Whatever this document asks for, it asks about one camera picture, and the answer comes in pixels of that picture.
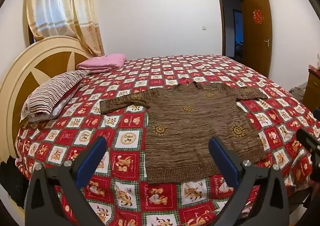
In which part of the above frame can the red patterned bedspread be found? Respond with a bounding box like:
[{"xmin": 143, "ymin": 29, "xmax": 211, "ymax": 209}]
[{"xmin": 15, "ymin": 54, "xmax": 320, "ymax": 226}]

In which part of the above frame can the dark door frame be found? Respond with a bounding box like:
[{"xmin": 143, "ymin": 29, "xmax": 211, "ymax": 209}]
[{"xmin": 217, "ymin": 0, "xmax": 248, "ymax": 60}]

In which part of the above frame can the red paper door decoration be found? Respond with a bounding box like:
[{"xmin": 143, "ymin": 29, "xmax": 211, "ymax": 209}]
[{"xmin": 252, "ymin": 10, "xmax": 263, "ymax": 24}]

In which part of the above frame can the brown knitted sweater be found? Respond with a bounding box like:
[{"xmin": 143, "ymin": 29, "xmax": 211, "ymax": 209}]
[{"xmin": 99, "ymin": 81, "xmax": 268, "ymax": 184}]

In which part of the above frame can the grey cloth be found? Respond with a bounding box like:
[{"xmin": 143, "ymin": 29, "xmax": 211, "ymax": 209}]
[{"xmin": 289, "ymin": 86, "xmax": 306, "ymax": 100}]

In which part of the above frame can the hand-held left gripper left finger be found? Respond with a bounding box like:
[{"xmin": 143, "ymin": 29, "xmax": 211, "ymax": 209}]
[{"xmin": 24, "ymin": 137, "xmax": 108, "ymax": 226}]

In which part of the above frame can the pink folded blanket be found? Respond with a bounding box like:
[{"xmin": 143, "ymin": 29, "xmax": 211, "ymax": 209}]
[{"xmin": 76, "ymin": 53, "xmax": 127, "ymax": 74}]

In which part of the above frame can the wooden cabinet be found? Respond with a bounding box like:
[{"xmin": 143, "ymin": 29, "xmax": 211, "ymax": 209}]
[{"xmin": 301, "ymin": 65, "xmax": 320, "ymax": 111}]

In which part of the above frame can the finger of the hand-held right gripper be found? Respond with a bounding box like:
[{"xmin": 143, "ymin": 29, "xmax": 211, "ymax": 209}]
[{"xmin": 297, "ymin": 128, "xmax": 320, "ymax": 151}]

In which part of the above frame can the cream and brown headboard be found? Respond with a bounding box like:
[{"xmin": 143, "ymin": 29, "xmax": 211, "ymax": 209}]
[{"xmin": 0, "ymin": 35, "xmax": 94, "ymax": 164}]

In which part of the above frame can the brown wooden door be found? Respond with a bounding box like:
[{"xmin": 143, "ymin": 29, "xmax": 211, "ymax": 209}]
[{"xmin": 242, "ymin": 0, "xmax": 272, "ymax": 78}]

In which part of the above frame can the cream patterned curtain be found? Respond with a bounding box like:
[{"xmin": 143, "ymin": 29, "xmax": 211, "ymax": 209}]
[{"xmin": 26, "ymin": 0, "xmax": 105, "ymax": 57}]

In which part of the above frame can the black cloth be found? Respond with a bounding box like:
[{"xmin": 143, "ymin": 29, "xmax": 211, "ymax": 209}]
[{"xmin": 0, "ymin": 156, "xmax": 27, "ymax": 209}]

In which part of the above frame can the striped pillow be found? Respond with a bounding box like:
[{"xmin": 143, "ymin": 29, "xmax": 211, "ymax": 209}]
[{"xmin": 21, "ymin": 69, "xmax": 91, "ymax": 123}]

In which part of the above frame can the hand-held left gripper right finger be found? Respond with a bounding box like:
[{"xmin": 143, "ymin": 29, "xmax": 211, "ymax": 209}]
[{"xmin": 208, "ymin": 137, "xmax": 290, "ymax": 226}]

